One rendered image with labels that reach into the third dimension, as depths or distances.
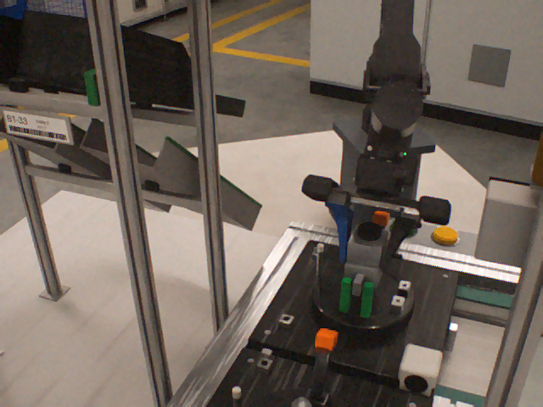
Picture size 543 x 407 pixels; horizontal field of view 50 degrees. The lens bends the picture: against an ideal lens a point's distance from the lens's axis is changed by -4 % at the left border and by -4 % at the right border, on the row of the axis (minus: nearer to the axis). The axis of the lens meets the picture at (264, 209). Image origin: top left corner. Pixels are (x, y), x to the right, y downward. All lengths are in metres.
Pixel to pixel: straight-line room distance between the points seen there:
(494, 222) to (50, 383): 0.65
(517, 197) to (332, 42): 3.54
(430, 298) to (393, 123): 0.29
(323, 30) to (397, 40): 3.28
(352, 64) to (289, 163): 2.66
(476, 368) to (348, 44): 3.32
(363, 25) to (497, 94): 0.94
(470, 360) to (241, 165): 0.77
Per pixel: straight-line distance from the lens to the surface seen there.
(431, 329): 0.81
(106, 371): 0.92
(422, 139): 1.09
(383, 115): 0.68
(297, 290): 0.85
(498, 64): 3.74
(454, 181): 1.40
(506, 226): 0.58
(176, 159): 0.73
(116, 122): 0.56
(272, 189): 1.31
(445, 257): 0.96
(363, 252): 0.75
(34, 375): 0.95
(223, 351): 0.79
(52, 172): 0.91
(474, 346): 0.88
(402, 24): 0.81
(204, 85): 0.70
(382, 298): 0.82
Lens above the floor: 1.51
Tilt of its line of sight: 32 degrees down
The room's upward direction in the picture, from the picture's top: 1 degrees counter-clockwise
